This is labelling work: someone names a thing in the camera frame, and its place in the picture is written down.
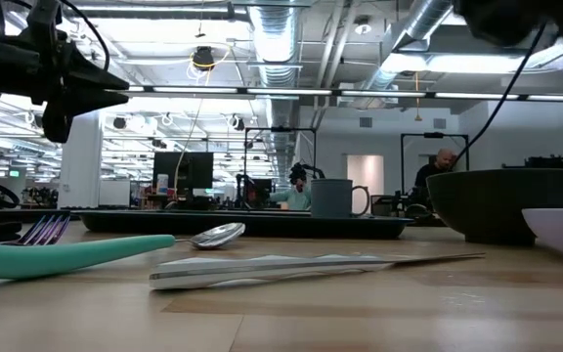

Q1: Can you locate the dark grey bowl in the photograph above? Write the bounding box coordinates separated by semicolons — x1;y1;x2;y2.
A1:
425;167;563;246

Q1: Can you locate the black equipment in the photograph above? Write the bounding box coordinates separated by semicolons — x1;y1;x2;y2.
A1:
502;154;563;173

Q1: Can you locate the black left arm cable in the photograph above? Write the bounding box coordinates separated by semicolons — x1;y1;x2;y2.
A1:
59;0;111;72

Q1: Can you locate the person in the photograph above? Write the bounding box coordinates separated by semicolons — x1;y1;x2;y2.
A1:
266;162;314;212
412;148;459;207

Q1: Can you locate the grey ceramic mug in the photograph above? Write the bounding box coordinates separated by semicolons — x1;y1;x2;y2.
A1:
310;178;371;219

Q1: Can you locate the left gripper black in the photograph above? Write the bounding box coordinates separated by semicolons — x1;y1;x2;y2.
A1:
0;0;130;145

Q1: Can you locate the black computer monitor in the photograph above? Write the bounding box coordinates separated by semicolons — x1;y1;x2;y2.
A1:
152;151;215;199

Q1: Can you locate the overhead camera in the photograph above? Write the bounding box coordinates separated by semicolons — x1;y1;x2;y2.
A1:
192;45;216;72

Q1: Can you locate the overhead light bar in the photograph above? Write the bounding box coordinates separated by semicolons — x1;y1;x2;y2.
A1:
105;84;563;104

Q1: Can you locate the teal-handled spoon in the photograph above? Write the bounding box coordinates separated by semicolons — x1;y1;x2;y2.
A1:
0;221;247;282

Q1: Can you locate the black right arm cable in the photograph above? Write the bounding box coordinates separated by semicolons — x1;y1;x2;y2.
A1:
450;22;549;170

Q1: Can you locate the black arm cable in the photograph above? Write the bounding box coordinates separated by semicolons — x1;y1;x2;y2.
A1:
59;0;111;72
450;22;549;170

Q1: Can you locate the teal-handled iridescent fork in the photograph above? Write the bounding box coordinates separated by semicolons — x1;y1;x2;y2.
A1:
1;211;71;247

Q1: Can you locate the teal-handled knife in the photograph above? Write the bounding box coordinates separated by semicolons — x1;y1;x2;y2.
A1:
148;251;487;291

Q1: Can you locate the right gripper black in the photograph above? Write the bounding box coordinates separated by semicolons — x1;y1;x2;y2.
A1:
454;0;556;48

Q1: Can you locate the black table frame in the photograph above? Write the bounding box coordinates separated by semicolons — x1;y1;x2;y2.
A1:
0;207;83;219

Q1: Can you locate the dark green serving tray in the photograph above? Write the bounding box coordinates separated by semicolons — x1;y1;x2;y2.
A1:
72;208;413;242

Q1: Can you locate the black rig frame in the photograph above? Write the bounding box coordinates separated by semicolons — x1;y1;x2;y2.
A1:
399;131;471;197
242;126;319;211

